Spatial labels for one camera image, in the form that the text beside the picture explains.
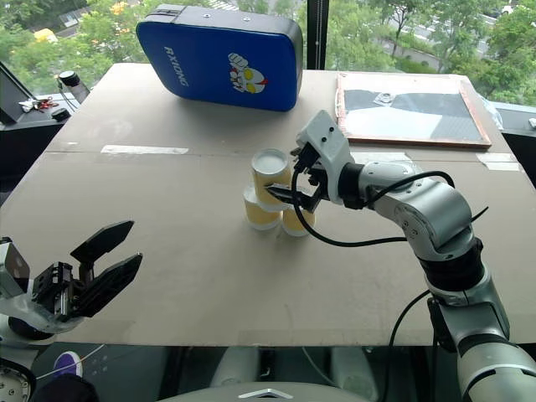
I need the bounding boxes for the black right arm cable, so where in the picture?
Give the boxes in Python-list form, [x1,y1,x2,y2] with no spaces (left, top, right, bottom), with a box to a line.
[291,168,490,247]

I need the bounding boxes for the blue padded kick shield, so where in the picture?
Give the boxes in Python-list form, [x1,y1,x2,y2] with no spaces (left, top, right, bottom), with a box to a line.
[135,5,304,113]

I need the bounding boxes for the black cylinder container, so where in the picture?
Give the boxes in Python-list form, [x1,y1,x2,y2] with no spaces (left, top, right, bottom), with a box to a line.
[58,70,91,103]

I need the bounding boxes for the purple white shoe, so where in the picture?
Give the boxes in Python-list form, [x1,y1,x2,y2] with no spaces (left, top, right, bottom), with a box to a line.
[53,351,85,380]

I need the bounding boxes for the black side table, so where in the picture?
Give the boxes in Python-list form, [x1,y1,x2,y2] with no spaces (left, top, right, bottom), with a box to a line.
[0,85,91,206]

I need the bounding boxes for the silver robot torso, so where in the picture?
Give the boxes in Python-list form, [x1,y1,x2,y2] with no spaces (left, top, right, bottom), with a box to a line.
[157,345,380,402]

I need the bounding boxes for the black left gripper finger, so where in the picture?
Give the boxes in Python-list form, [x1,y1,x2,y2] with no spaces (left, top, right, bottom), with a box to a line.
[77,251,144,318]
[70,219,136,274]

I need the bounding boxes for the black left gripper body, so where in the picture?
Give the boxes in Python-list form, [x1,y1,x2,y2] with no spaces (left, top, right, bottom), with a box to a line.
[30,260,98,322]

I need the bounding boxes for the yellow white paper cup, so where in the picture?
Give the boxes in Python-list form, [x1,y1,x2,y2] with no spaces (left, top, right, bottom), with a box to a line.
[242,185,283,232]
[250,147,291,207]
[281,204,317,238]

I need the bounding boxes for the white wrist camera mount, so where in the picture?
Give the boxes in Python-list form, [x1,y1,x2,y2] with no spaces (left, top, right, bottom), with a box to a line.
[296,109,355,205]
[0,236,85,335]

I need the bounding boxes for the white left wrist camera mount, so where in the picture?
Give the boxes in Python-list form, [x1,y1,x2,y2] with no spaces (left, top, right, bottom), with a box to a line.
[0,236,85,335]

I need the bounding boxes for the wood framed flat board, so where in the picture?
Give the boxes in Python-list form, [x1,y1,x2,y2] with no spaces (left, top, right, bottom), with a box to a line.
[334,71,493,148]

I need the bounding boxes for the black window frame post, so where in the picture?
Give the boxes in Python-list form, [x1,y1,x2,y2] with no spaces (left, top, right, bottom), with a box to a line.
[306,0,328,71]

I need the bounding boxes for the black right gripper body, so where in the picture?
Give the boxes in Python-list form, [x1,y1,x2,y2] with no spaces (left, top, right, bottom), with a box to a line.
[291,142,332,190]

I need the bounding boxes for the dark rounded shape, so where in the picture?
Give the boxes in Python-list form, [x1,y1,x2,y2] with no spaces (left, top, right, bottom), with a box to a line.
[34,374,101,402]

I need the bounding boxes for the dark side table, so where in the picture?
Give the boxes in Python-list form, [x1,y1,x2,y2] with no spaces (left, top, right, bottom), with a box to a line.
[488,100,536,188]

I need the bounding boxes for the white tape strip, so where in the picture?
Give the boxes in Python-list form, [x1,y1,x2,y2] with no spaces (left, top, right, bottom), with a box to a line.
[100,144,190,155]
[476,152,521,172]

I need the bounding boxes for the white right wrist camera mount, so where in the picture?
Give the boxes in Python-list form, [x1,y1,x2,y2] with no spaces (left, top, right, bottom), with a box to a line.
[296,109,355,205]

